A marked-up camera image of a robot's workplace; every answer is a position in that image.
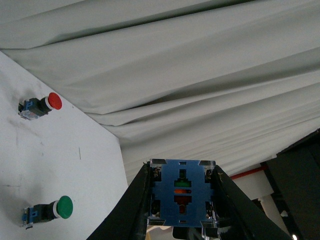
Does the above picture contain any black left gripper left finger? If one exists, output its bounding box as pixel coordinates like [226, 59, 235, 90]
[88, 163, 151, 240]

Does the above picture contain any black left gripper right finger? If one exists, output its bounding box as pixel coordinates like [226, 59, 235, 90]
[211, 165, 291, 240]

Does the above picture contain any yellow push button switch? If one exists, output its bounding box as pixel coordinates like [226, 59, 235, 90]
[147, 158, 217, 229]

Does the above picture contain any black cabinet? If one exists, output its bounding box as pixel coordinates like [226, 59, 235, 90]
[261, 130, 320, 240]

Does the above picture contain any white pleated curtain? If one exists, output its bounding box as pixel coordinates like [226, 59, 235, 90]
[0, 0, 320, 181]

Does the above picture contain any green push button switch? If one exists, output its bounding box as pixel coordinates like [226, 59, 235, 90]
[21, 195, 74, 229]

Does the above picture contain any red push button switch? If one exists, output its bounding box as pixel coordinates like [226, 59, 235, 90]
[18, 92, 63, 121]

